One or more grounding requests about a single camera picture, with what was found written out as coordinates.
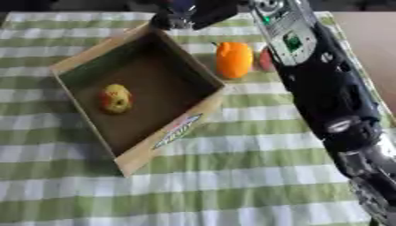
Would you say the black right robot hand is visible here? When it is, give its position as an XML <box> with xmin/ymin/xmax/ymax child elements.
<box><xmin>148</xmin><ymin>0</ymin><xmax>255</xmax><ymax>31</ymax></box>

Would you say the tan cardboard box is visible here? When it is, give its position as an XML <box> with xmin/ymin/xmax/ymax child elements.
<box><xmin>49</xmin><ymin>24</ymin><xmax>228</xmax><ymax>178</ymax></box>

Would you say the orange toy bell pepper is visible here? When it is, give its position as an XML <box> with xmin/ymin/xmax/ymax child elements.
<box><xmin>211</xmin><ymin>41</ymin><xmax>255</xmax><ymax>79</ymax></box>

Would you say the red toy fruit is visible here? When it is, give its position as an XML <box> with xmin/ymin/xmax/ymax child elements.
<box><xmin>256</xmin><ymin>47</ymin><xmax>276</xmax><ymax>72</ymax></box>

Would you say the yellow red toy apple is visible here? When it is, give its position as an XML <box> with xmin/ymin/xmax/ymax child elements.
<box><xmin>97</xmin><ymin>83</ymin><xmax>135</xmax><ymax>115</ymax></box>

